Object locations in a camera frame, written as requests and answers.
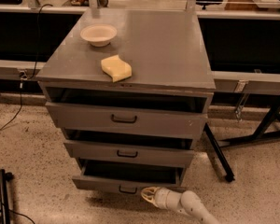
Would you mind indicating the grey middle drawer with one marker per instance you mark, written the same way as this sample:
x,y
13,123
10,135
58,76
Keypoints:
x,y
159,156

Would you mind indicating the grey top drawer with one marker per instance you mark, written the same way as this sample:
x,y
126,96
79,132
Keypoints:
x,y
112,119

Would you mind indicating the grey drawer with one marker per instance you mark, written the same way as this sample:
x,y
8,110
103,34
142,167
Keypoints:
x,y
159,156
112,119
126,178

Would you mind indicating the white paper bowl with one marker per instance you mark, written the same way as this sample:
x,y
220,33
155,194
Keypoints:
x,y
99,35

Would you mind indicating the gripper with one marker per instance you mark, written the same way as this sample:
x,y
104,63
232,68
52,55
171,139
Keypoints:
x,y
161,198

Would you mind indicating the black stand left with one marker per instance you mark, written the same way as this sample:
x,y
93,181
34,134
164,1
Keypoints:
x,y
4,203

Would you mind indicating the yellow wavy sponge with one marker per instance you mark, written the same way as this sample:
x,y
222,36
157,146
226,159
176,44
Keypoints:
x,y
116,68

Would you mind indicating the grey bottom drawer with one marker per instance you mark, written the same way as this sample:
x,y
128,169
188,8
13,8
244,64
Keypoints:
x,y
126,178

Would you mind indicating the grey metal drawer cabinet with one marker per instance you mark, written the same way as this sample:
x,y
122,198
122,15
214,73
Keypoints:
x,y
170,70

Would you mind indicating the black floor stand right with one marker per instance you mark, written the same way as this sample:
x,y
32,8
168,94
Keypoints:
x,y
258,135

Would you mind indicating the grey metal rail barrier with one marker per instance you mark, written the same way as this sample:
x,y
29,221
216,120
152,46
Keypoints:
x,y
241,45

